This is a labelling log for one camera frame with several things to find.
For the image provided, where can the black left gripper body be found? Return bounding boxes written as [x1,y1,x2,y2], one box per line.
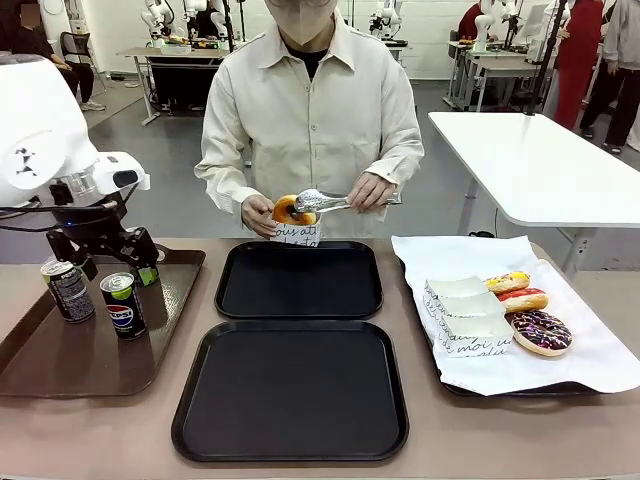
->
[49,201,135,257]

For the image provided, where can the orange glazed donut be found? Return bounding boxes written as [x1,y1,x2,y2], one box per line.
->
[272,194,319,226]

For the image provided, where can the silver metal tongs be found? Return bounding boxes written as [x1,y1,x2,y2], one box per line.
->
[293,188,404,215]

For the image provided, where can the yellow sprinkled donut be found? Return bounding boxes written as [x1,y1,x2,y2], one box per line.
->
[482,270,531,294]

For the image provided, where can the red iced donut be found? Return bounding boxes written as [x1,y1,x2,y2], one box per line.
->
[495,287,550,314]

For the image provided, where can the chocolate sprinkled donut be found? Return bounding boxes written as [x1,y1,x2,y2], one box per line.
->
[510,309,574,357]

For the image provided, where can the person's left forearm beige sleeve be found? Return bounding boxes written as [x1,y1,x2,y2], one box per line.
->
[367,142,425,221]

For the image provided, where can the person's right forearm beige sleeve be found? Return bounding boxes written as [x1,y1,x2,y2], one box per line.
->
[193,152,255,221]

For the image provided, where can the person's right hand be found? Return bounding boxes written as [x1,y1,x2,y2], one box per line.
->
[241,194,277,239]

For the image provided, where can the person's left hand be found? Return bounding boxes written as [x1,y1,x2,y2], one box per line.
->
[346,171,392,214]

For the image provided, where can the brown plastic serving tray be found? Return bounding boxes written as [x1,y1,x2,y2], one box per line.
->
[0,248,207,400]

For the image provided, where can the black plastic serving tray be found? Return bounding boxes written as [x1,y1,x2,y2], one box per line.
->
[213,240,385,321]
[170,319,410,464]

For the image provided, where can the black office chair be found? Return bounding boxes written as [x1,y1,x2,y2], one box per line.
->
[59,30,95,69]

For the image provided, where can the grey background work table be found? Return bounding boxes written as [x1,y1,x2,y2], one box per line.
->
[384,39,417,76]
[444,39,556,112]
[117,46,226,127]

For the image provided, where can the seated person in black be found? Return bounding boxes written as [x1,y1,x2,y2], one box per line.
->
[0,4,106,112]

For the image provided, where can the person's torso beige shirt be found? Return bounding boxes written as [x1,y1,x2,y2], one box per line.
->
[199,7,424,240]

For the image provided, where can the beige face mask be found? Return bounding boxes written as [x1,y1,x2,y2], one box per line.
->
[264,0,336,44]

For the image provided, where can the person in red sweater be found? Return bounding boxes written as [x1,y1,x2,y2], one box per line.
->
[456,1,485,42]

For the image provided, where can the white side table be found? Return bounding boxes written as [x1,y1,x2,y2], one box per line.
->
[428,110,640,274]

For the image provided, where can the dark paper-lined serving tray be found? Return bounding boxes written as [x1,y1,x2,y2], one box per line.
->
[394,252,609,400]

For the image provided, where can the white paper sheet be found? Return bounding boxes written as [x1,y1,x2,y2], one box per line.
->
[390,234,640,397]

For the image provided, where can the black stand pole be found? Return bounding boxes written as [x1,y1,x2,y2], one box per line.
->
[523,0,570,119]

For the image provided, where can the person in red apron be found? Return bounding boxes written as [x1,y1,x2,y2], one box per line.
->
[542,0,605,134]

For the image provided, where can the person in grey hoodie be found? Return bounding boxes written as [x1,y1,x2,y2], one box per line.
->
[579,0,640,155]

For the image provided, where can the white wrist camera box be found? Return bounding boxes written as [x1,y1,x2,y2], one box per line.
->
[93,151,152,197]

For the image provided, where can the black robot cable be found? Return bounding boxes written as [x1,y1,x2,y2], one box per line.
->
[0,197,56,234]

